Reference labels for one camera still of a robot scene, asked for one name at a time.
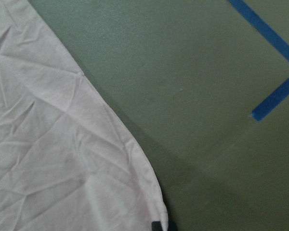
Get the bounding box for pink Snoopy t-shirt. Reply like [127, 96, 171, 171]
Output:
[0, 0, 169, 231]

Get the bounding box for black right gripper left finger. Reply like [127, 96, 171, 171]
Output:
[151, 221, 163, 231]

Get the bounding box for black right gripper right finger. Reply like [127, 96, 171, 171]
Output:
[168, 220, 177, 231]

